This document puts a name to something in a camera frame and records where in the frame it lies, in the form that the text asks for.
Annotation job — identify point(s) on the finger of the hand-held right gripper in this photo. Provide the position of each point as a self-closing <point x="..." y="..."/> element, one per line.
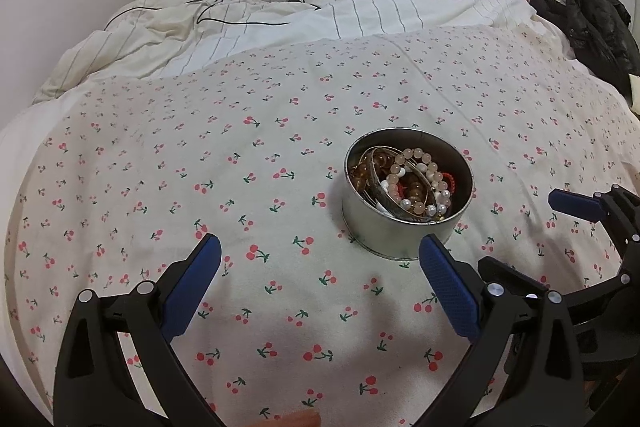
<point x="575" y="205"/>
<point x="515" y="274"/>

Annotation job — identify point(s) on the round metal tin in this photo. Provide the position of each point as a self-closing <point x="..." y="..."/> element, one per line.
<point x="380" y="232"/>

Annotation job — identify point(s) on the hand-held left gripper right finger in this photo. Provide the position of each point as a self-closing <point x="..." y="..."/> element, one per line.
<point x="447" y="292"/>

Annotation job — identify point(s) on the cherry print bed sheet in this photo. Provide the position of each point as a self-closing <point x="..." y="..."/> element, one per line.
<point x="200" y="132"/>

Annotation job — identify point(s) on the engraved silver bangle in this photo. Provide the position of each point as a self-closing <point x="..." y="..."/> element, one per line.
<point x="400" y="210"/>

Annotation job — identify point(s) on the black jacket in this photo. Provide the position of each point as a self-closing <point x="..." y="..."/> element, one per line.
<point x="595" y="22"/>

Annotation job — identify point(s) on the white striped duvet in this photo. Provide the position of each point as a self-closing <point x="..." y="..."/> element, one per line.
<point x="250" y="32"/>

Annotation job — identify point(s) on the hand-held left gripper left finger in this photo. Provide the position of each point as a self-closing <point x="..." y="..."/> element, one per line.
<point x="192" y="292"/>

